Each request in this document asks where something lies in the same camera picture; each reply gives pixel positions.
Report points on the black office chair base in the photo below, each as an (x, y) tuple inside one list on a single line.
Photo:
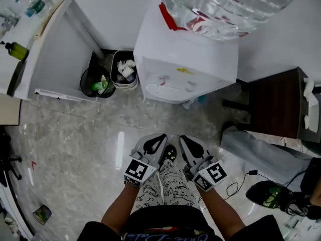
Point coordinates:
[(7, 159)]

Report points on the white plastic fixture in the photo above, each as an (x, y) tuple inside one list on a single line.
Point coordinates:
[(312, 104)]

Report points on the green crumpled packet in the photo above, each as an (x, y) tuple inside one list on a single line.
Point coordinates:
[(42, 214)]

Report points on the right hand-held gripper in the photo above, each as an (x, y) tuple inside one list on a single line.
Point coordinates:
[(208, 174)]

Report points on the beige door panel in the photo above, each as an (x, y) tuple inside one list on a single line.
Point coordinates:
[(8, 109)]

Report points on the person's patterned trousers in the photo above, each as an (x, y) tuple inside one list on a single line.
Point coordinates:
[(170, 184)]

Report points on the white trash bin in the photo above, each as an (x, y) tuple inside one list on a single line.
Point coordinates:
[(124, 69)]

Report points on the person's left forearm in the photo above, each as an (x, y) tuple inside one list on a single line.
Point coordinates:
[(120, 207)]

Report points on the white water dispenser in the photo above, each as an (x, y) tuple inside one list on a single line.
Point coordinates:
[(185, 54)]

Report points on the clear water jug red label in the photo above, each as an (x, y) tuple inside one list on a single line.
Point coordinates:
[(225, 6)]

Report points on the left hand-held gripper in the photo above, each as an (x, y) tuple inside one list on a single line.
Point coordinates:
[(140, 172)]

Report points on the person's black dotted shoe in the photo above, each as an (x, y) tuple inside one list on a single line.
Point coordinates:
[(169, 153)]

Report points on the person's right forearm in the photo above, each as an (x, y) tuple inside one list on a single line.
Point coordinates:
[(218, 210)]

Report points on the small clear water bottle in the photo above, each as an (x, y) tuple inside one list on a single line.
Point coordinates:
[(35, 5)]

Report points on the dark wooden cabinet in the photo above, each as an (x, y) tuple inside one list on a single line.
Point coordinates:
[(273, 104)]

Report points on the white vanity cabinet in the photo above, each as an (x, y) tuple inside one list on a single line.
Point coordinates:
[(62, 59)]

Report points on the person's black shirt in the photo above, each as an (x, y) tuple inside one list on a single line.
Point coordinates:
[(175, 225)]

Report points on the green pump bottle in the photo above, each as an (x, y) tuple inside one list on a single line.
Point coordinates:
[(17, 50)]

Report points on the black mesh trash bin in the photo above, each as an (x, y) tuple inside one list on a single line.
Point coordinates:
[(96, 84)]

